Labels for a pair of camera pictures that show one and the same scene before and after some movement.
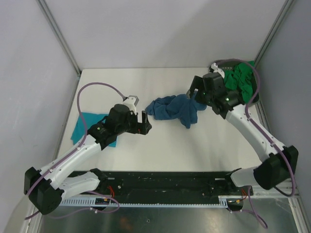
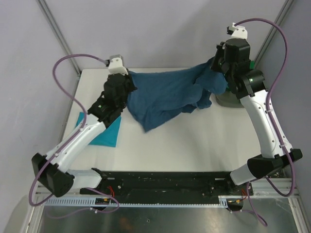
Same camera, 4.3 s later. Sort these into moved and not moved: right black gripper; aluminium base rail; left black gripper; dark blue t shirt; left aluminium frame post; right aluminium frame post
Moved: dark blue t shirt; left black gripper; right black gripper
Not moved: aluminium base rail; left aluminium frame post; right aluminium frame post
